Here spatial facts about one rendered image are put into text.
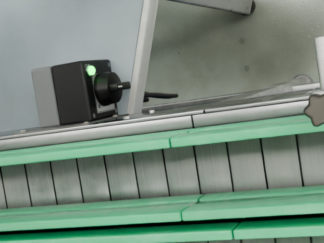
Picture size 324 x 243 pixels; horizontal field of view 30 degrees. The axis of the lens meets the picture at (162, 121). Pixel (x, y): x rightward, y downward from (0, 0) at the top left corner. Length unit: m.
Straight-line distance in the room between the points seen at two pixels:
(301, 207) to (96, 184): 0.27
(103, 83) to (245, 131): 0.27
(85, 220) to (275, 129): 0.23
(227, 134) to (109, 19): 0.34
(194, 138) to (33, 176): 0.27
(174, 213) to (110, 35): 0.33
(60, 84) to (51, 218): 0.20
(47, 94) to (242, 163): 0.29
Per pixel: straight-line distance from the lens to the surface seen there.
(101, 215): 0.65
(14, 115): 0.94
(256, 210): 0.58
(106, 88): 0.78
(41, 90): 0.81
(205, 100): 1.33
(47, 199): 0.78
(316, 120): 0.51
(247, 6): 1.48
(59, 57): 0.89
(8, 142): 0.79
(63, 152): 0.65
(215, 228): 0.61
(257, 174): 0.66
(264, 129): 0.56
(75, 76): 0.78
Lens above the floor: 1.51
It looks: 67 degrees down
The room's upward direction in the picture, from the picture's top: 108 degrees counter-clockwise
